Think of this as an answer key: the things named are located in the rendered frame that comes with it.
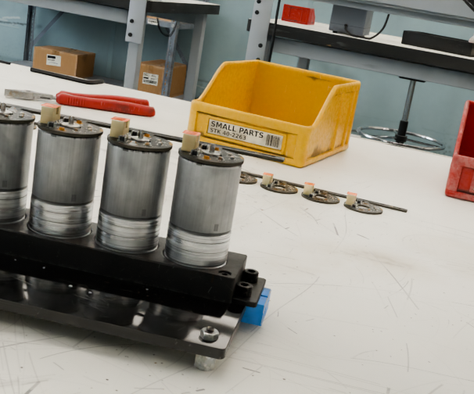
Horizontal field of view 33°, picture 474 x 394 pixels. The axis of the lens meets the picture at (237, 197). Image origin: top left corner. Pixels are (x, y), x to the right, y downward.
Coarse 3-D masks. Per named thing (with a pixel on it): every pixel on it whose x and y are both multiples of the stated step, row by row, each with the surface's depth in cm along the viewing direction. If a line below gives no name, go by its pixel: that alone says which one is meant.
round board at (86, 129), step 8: (64, 120) 32; (40, 128) 31; (48, 128) 30; (56, 128) 31; (80, 128) 31; (88, 128) 31; (96, 128) 32; (72, 136) 30; (80, 136) 30; (88, 136) 30; (96, 136) 31
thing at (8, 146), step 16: (0, 112) 31; (0, 128) 31; (16, 128) 31; (32, 128) 32; (0, 144) 31; (16, 144) 31; (0, 160) 31; (16, 160) 31; (0, 176) 31; (16, 176) 32; (0, 192) 31; (16, 192) 32; (0, 208) 32; (16, 208) 32
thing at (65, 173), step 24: (48, 144) 30; (72, 144) 30; (96, 144) 31; (48, 168) 31; (72, 168) 31; (96, 168) 32; (48, 192) 31; (72, 192) 31; (48, 216) 31; (72, 216) 31
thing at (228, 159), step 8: (184, 152) 30; (192, 152) 30; (224, 152) 31; (232, 152) 31; (192, 160) 30; (200, 160) 29; (208, 160) 29; (216, 160) 30; (224, 160) 30; (232, 160) 30; (240, 160) 30
